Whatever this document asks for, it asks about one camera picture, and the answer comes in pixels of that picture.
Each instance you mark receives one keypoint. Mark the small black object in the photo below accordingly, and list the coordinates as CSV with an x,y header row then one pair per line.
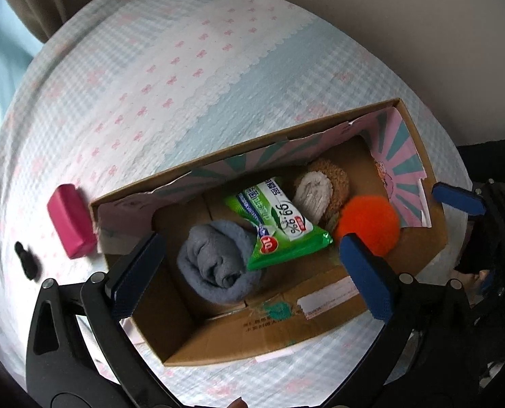
x,y
27,261

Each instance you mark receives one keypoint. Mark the magenta rectangular block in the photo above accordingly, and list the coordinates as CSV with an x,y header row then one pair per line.
x,y
70,219

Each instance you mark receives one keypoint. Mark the orange fluffy pom-pom ball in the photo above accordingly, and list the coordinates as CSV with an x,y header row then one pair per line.
x,y
369,219

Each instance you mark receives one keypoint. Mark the grey towel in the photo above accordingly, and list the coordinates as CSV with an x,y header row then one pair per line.
x,y
218,259

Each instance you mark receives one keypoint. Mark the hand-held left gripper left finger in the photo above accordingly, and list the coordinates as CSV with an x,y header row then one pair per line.
x,y
138,270

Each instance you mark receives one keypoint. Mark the beige curtain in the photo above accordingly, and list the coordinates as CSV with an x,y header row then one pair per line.
x,y
44,0

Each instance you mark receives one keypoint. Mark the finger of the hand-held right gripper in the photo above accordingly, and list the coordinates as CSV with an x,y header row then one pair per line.
x,y
458,199

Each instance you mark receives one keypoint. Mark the green wet wipes packet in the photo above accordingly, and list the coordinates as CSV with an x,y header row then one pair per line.
x,y
278,216

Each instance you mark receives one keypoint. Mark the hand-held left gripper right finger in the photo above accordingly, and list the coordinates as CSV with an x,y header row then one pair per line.
x,y
368,282

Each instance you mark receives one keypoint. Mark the person's right hand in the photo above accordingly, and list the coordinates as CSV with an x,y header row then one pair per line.
x,y
478,284

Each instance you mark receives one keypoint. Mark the cardboard box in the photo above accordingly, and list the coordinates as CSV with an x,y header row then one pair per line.
x,y
278,308

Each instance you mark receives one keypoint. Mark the brown plush toy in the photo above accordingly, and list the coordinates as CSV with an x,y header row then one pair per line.
x,y
320,187

